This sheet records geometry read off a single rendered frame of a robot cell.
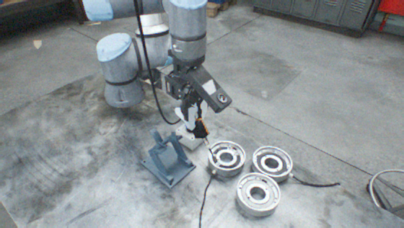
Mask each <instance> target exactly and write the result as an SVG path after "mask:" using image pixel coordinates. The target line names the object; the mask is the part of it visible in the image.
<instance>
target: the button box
mask: <svg viewBox="0 0 404 228"><path fill-rule="evenodd" d="M175 133H176V135H182V136H183V137H182V138H181V139H180V140H179V142H180V143H181V144H183V145H184V146H186V147H188V148H189V149H190V150H191V151H193V150H194V149H196V148H197V147H198V146H199V145H200V144H201V143H203V139H195V138H194V137H195V136H194V135H193V133H192V131H191V130H190V129H188V128H186V127H185V124H183V125H181V127H179V128H178V129H177V130H175Z"/></svg>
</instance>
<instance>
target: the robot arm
mask: <svg viewBox="0 0 404 228"><path fill-rule="evenodd" d="M82 1H83V4H84V8H85V11H86V14H87V16H88V18H89V19H90V20H92V21H102V20H109V21H110V20H113V19H123V18H128V17H136V12H135V8H134V4H133V0H82ZM138 5H139V12H140V16H141V23H142V27H143V31H144V38H145V43H146V49H147V53H148V57H149V63H150V67H151V69H153V68H159V67H165V66H169V65H171V64H172V66H173V70H171V71H170V72H169V74H167V75H165V76H164V80H165V86H166V93H167V94H168V95H170V96H171V97H173V99H175V100H177V101H178V100H182V102H181V103H180V107H179V108H175V113H176V115H177V116H178V117H180V118H181V119H183V120H184V121H185V124H186V126H187V127H188V128H189V129H190V130H191V131H192V130H193V129H194V128H195V127H196V126H195V118H194V115H195V113H196V112H197V114H198V118H197V119H204V118H205V116H206V111H207V107H208V106H210V108H211V109H212V110H213V111H214V112H215V113H220V112H222V110H223V109H225V108H226V107H227V106H228V105H229V104H230V103H232V98H231V97H230V96H229V95H228V94H227V93H226V92H225V91H224V90H223V88H222V87H221V86H220V85H219V84H218V82H217V81H216V80H215V79H214V78H213V77H212V75H210V73H209V72H208V71H207V70H206V69H205V68H204V66H203V65H202V63H203V62H204V61H205V60H206V51H207V5H208V0H138ZM165 12H166V13H167V15H168V18H169V27H170V31H169V27H167V26H166V25H165V24H164V22H163V16H162V13H165ZM135 33H136V37H135V38H131V37H130V36H129V35H127V34H126V33H123V34H122V33H116V34H112V35H108V36H107V37H105V38H103V39H102V40H100V41H99V43H98V44H97V54H98V60H99V61H100V64H101V67H102V71H103V74H104V77H105V81H106V84H105V99H106V102H107V103H108V104H109V105H111V106H113V107H116V108H127V107H130V106H134V105H135V104H137V103H139V102H141V101H142V100H143V99H144V98H145V96H146V91H145V87H144V85H143V84H142V83H141V81H140V79H139V78H138V75H137V71H141V70H146V69H147V66H146V60H145V56H144V49H143V46H142V43H141V36H140V32H139V27H137V29H136V31H135ZM171 74H172V75H171ZM170 75H171V76H170ZM167 83H170V91H169V90H168V87H167Z"/></svg>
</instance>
